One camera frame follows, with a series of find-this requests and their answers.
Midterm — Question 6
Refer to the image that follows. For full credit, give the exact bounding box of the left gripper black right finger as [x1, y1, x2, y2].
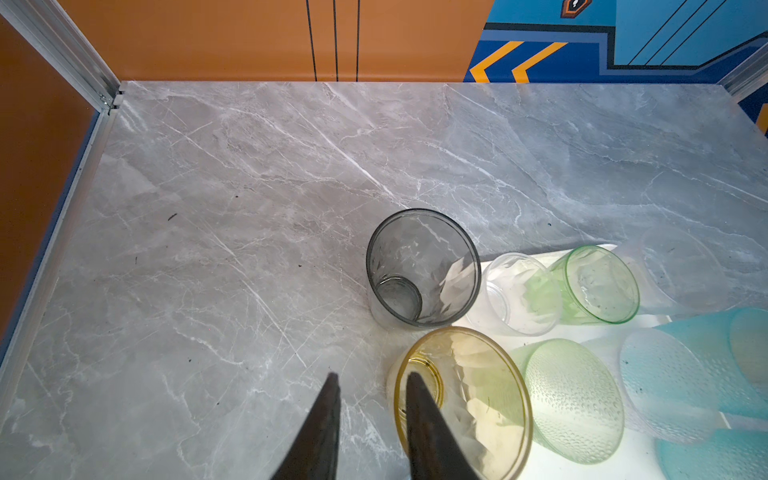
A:
[406, 372, 478, 479]

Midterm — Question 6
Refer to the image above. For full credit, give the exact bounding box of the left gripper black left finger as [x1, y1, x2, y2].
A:
[272, 372, 341, 479]

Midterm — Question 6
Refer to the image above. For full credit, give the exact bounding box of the pale green frosted glass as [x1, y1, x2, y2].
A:
[509, 339, 625, 465]

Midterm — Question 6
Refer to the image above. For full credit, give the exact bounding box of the dark grey glass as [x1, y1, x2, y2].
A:
[365, 208, 482, 330]

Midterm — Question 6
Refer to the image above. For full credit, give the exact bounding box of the bright green glass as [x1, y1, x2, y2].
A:
[547, 245, 640, 325]

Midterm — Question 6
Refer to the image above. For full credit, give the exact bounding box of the teal frosted glass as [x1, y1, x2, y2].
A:
[658, 308, 767, 420]
[655, 429, 767, 479]

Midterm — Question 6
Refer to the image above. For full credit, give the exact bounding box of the clear ribbed glass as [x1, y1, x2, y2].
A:
[612, 226, 729, 316]

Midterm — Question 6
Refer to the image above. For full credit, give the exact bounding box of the cream plastic tray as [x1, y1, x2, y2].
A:
[468, 245, 767, 479]

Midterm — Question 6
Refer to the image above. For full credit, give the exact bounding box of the amber glass left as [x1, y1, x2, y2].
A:
[386, 327, 533, 479]

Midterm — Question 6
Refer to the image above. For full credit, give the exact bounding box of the aluminium corner post right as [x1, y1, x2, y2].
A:
[718, 44, 768, 102]

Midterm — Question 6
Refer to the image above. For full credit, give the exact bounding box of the aluminium corner post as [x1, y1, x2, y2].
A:
[1, 0, 122, 112]
[718, 44, 768, 102]

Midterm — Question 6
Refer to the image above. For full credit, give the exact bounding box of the aluminium corner post left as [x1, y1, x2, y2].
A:
[1, 0, 122, 112]

